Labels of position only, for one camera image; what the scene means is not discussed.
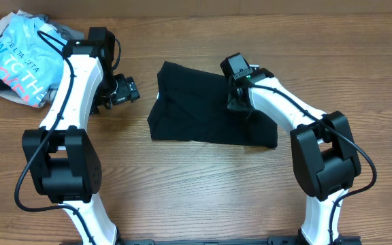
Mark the light blue printed t-shirt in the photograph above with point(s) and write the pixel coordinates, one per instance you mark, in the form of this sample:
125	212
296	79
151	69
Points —
30	62

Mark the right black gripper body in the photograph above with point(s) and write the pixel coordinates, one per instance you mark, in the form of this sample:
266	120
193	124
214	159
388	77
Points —
240	106

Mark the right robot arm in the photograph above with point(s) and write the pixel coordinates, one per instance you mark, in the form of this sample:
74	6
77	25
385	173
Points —
325	163

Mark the black t-shirt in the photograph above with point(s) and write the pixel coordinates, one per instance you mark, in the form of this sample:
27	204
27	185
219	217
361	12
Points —
192	106

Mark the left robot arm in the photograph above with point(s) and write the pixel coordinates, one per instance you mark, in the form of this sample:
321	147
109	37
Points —
63	171

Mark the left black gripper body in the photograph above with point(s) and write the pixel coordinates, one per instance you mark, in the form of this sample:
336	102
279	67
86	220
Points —
116	90

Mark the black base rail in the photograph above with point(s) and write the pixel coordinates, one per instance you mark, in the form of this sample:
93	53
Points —
209	242

